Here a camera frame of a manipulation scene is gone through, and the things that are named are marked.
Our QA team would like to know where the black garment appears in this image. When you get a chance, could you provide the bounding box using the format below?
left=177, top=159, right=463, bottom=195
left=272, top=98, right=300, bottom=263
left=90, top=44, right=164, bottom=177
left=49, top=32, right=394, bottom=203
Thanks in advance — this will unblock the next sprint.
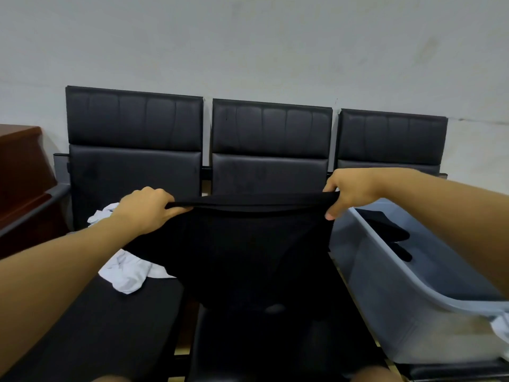
left=355, top=209, right=411, bottom=244
left=388, top=241, right=414, bottom=264
left=123, top=191, right=343, bottom=315

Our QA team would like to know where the grey tank top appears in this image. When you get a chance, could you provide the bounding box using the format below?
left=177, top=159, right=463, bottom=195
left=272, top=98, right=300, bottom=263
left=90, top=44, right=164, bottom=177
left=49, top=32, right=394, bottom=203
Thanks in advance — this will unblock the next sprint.
left=87, top=202, right=177, bottom=296

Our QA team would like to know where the person's right forearm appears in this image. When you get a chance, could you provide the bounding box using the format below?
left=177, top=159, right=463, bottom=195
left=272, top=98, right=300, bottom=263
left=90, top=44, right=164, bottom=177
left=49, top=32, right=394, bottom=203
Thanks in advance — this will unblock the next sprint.
left=373, top=167, right=509, bottom=300

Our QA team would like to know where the white bin lid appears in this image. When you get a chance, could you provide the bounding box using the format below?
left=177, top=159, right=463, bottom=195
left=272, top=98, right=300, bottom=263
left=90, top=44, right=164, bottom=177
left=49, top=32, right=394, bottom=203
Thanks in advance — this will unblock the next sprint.
left=490, top=312, right=509, bottom=362

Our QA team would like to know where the person's right leg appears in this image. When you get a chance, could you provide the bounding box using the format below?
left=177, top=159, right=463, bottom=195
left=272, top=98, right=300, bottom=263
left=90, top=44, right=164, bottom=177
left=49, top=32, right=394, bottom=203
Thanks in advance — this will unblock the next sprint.
left=349, top=366, right=393, bottom=382

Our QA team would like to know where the person's right hand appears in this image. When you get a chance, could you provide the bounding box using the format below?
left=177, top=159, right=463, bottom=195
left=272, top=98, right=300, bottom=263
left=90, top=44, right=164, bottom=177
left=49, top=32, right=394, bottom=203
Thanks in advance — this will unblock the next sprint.
left=322, top=168, right=385, bottom=222

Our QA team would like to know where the blue-grey plastic bin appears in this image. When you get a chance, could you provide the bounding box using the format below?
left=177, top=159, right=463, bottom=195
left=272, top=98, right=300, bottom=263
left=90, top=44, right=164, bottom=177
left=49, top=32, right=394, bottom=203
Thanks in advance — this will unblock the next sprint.
left=329, top=197, right=509, bottom=364

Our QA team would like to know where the brown wooden cabinet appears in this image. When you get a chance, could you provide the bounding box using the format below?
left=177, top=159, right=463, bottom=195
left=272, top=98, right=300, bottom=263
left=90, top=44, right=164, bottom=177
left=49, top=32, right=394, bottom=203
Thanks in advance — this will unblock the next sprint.
left=0, top=124, right=71, bottom=259

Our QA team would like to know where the black leather bench chair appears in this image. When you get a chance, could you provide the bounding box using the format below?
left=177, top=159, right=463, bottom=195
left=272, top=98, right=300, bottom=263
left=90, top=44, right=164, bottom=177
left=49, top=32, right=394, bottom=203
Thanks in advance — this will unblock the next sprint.
left=333, top=108, right=509, bottom=382
left=186, top=98, right=398, bottom=382
left=0, top=85, right=205, bottom=382

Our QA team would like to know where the person's left hand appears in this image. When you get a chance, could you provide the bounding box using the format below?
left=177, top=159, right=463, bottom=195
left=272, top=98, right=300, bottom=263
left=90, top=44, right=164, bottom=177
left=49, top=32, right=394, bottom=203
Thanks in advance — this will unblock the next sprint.
left=108, top=186, right=195, bottom=238

